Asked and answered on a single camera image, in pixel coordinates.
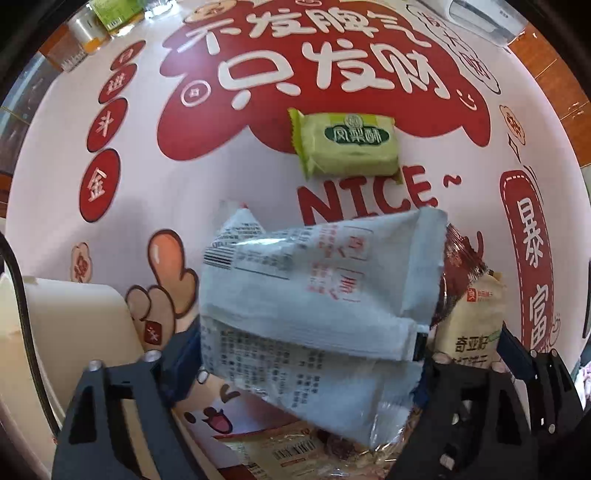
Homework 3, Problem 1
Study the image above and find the silver foil snack packet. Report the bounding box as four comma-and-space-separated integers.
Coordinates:
199, 207, 448, 448

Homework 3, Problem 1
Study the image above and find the beige cracker snack packet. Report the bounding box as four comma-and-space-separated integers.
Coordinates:
425, 273, 506, 370

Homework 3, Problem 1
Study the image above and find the dark red snack packet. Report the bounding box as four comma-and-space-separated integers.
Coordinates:
431, 224, 489, 326

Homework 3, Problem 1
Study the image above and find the white plastic storage bin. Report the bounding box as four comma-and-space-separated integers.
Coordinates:
0, 271, 219, 480

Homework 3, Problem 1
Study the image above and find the red white snack packet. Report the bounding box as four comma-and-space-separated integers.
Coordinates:
215, 421, 407, 479

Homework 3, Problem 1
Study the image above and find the orange wooden cabinet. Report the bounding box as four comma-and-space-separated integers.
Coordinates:
509, 23, 590, 155

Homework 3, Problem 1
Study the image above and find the green pineapple cake packet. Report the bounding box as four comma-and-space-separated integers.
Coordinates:
287, 108, 400, 179

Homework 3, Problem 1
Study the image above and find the red festive table mat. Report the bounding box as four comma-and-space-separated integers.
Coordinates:
67, 1, 504, 445

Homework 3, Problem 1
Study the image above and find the white countertop appliance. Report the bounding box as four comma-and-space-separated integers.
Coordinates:
448, 0, 528, 46

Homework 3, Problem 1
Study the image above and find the clear drinking glass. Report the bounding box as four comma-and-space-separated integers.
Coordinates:
39, 24, 88, 72

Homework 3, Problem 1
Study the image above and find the orange base metal jar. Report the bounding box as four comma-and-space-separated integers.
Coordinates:
67, 4, 110, 55

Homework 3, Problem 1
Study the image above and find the green label glass bottle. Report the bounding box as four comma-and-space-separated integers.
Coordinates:
90, 0, 143, 34

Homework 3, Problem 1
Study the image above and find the black cable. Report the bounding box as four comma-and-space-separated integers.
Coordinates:
0, 230, 61, 439

